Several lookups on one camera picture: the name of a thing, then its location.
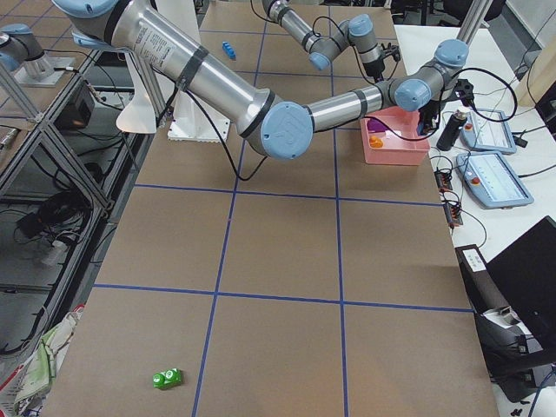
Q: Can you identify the upper grey usb hub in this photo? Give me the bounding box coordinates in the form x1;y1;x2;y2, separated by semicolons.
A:
434;169;453;192

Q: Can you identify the black bottle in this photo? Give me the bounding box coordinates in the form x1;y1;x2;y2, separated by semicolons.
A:
436;106;470;151

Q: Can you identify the green block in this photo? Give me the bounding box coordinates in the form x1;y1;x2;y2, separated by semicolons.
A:
152;367;183;390

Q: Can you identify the teach pendant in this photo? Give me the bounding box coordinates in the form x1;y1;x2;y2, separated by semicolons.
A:
460;109;517;155
456;151;534;209

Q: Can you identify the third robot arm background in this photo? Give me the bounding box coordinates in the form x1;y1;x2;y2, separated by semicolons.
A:
1;23;54;81

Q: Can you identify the long blue block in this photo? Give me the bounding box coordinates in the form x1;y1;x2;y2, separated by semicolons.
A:
222;41;236;61

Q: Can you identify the grey usb hub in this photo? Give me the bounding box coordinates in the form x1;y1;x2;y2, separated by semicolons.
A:
434;169;453;192
443;200;463;229

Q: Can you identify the brown paper table cover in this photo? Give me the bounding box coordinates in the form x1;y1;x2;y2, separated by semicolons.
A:
41;4;500;417

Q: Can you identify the lower teach pendant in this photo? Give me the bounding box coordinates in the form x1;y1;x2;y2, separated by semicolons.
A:
456;151;534;209

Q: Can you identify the pink plastic box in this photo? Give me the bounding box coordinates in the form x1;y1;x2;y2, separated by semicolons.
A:
360;107;430;166

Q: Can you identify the crumpled bag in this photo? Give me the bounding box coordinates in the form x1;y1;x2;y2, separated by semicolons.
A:
1;304;85;416

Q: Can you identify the purple block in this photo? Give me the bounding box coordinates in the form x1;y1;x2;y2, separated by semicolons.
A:
366;118;387;132

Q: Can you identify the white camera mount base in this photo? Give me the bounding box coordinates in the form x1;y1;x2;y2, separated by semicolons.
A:
168;91;230;142

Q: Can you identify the black laptop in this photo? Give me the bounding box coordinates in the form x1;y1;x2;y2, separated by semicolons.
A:
455;216;555;402

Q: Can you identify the orange block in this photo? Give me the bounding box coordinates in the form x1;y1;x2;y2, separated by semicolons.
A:
368;136;384;149

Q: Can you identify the upper teach pendant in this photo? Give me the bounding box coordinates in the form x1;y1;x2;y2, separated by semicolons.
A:
460;109;517;155

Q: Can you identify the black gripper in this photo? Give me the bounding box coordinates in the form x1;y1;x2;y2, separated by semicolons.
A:
367;60;386;83
419;100;443;130

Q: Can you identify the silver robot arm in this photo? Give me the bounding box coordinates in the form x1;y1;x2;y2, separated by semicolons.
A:
55;1;468;160
262;0;387;82

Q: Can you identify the lower grey usb hub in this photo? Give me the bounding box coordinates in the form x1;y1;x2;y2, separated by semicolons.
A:
443;200;463;229

